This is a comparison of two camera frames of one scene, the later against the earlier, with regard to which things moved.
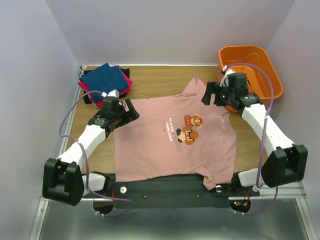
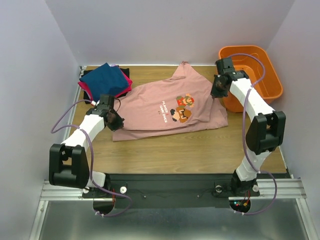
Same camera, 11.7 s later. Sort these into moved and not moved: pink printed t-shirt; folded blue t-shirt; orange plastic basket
Moved: pink printed t-shirt
Not moved: folded blue t-shirt; orange plastic basket
